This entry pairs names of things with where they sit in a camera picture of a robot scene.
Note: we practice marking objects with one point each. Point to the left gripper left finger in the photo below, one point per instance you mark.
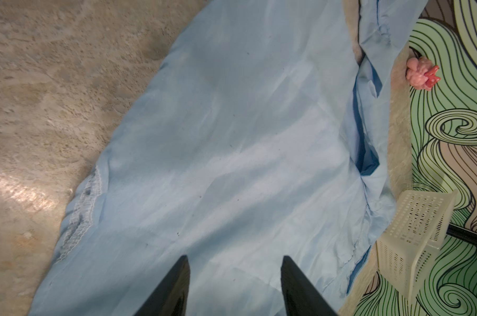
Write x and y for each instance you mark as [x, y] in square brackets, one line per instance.
[171, 294]

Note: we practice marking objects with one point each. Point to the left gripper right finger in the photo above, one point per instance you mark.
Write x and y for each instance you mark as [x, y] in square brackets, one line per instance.
[301, 298]

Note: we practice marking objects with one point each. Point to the light blue long sleeve shirt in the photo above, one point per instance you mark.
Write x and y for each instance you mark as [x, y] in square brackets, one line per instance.
[260, 137]

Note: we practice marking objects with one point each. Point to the white perforated plastic basket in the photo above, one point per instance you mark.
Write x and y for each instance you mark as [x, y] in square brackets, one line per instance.
[407, 250]

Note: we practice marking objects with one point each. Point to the small pink toy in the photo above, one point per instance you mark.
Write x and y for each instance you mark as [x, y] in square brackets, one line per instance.
[421, 73]

